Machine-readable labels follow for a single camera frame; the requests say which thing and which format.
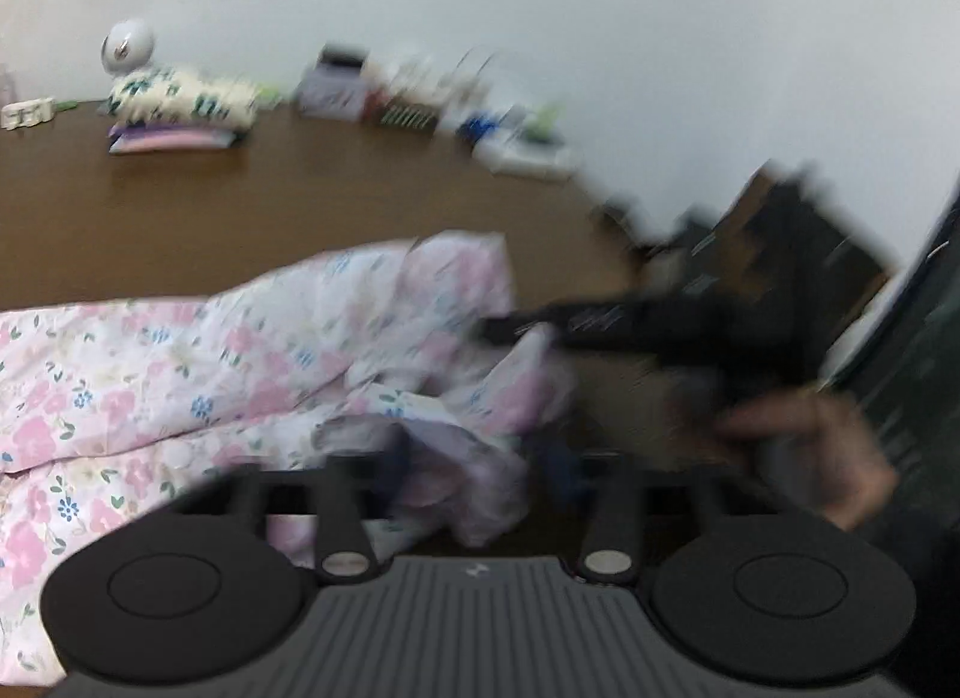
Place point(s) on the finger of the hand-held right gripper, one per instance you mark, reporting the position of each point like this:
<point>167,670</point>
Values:
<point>517,327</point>

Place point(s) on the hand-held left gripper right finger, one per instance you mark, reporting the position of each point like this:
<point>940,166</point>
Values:
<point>611,518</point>

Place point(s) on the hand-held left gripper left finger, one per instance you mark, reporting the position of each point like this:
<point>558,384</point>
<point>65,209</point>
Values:
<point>341,510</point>

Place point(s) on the pink floral white garment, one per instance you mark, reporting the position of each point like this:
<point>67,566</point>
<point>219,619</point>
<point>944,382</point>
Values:
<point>225,368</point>

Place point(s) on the cream green-floral dress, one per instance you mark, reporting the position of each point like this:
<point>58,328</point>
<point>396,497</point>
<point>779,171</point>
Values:
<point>180,94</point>

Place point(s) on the person's right hand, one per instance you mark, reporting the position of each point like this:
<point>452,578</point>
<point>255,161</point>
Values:
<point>825,443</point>

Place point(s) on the white storage box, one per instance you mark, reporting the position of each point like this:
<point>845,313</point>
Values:
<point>529,158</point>

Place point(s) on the small dark box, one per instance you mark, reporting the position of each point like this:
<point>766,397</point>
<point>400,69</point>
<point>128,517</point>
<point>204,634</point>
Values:
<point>341,57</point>

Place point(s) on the white round desk lamp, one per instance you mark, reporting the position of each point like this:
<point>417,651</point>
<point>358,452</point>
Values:
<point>127,45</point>

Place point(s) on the white power strip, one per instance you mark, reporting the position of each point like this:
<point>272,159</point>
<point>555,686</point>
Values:
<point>26,113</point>

